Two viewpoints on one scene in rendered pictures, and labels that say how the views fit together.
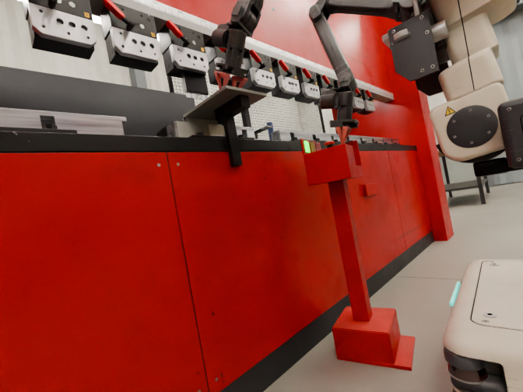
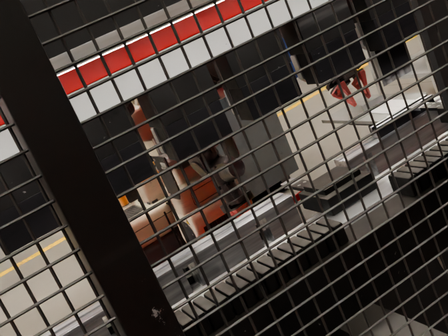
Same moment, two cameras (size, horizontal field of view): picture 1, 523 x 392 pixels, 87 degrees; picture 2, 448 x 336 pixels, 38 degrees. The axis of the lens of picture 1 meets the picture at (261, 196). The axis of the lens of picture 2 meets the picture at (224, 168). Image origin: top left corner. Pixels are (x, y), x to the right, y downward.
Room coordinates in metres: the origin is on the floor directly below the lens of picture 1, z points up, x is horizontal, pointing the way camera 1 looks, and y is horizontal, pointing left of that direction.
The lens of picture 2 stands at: (2.80, 0.36, 1.49)
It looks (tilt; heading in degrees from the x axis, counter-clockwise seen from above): 15 degrees down; 203
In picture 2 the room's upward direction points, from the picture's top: 24 degrees counter-clockwise
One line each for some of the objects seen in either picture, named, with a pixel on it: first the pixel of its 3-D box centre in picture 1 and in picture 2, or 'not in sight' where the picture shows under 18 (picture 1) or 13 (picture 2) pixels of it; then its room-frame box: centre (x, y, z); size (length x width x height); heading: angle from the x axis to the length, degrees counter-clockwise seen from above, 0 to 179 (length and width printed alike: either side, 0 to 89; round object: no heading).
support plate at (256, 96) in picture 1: (223, 106); (372, 108); (0.99, 0.07, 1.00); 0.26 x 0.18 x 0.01; 45
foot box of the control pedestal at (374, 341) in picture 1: (373, 334); not in sight; (1.07, -0.33, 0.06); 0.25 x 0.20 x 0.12; 58
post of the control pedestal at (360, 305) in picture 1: (349, 249); not in sight; (1.09, -0.30, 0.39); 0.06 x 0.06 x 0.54; 58
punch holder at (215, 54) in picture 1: (225, 64); (322, 41); (1.21, 0.05, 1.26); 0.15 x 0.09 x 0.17; 135
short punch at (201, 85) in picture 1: (195, 87); (392, 61); (1.09, 0.18, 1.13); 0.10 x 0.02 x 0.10; 135
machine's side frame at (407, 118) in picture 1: (380, 127); not in sight; (2.82, -1.32, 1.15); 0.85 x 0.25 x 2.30; 45
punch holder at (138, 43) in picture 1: (131, 39); not in sight; (0.93, 0.34, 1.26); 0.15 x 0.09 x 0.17; 135
